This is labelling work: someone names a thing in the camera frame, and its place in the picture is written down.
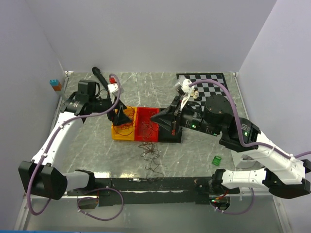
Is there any dark brown cable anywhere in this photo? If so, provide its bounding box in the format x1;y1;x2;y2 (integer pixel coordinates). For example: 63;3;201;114
138;142;166;177

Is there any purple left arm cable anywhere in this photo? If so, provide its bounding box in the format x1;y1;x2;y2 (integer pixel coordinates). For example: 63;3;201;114
26;73;125;221

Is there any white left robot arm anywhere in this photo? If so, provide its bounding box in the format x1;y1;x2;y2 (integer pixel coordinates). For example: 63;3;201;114
18;79;122;200

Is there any white stand device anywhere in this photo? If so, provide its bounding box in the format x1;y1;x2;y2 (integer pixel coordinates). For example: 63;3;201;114
231;151;262;170

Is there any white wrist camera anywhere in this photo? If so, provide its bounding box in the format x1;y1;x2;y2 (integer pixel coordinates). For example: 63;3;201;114
174;76;194;97
108;75;123;97

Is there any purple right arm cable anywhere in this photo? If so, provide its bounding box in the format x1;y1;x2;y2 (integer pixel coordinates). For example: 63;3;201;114
188;79;311;216

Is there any black white chessboard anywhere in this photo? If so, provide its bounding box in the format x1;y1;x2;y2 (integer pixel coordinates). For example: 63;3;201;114
176;73;228;111

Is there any red plastic bin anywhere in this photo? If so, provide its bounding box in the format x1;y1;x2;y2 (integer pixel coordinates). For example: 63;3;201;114
135;107;159;142

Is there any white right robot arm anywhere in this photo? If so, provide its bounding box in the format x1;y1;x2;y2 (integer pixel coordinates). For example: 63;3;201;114
151;95;311;199

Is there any black marker orange cap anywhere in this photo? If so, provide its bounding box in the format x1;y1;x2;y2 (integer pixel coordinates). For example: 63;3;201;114
92;67;108;89

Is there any black plastic bin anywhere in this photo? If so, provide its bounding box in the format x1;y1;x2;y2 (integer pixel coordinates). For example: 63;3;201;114
158;126;183;143

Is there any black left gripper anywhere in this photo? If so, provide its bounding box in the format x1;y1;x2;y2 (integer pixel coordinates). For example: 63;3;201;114
89;93;132;126

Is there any red cable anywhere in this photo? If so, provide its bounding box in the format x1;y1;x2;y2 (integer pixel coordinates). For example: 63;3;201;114
112;106;138;136

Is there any yellow plastic bin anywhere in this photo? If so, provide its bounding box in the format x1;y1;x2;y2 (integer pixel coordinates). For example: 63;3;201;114
111;105;137;141

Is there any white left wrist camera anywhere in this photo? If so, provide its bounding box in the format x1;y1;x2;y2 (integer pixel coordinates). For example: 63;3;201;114
108;75;123;97

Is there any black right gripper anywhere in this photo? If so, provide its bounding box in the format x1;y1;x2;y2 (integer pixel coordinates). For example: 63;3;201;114
150;95;221;136

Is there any blue orange block tower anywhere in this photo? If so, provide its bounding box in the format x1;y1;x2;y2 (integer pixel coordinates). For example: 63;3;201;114
50;79;66;101

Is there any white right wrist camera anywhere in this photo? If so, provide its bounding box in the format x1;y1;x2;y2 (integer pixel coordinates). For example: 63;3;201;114
174;76;194;97

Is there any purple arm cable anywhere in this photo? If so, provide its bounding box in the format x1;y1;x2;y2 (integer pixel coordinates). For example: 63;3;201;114
188;79;311;216
26;73;125;221

